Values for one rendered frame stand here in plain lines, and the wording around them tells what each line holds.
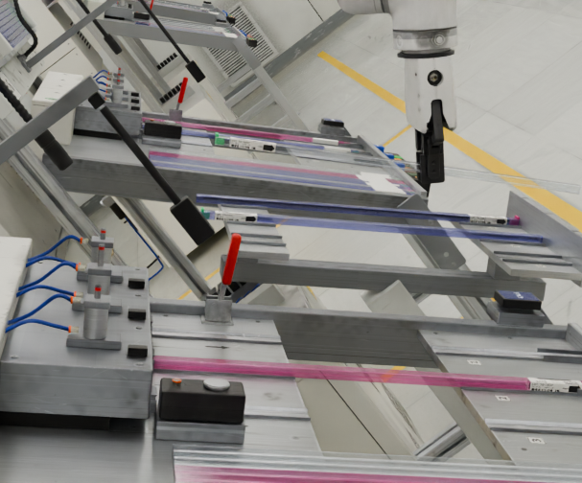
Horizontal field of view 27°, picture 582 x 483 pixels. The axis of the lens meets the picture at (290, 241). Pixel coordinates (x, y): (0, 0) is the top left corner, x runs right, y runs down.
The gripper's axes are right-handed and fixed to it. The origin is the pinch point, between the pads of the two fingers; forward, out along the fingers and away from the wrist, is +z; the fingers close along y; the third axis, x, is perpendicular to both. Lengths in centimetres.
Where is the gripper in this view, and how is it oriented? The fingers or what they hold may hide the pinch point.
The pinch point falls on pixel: (430, 166)
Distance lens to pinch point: 163.3
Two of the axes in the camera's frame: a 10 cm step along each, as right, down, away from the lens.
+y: -1.3, -2.4, 9.6
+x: -9.9, 1.0, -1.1
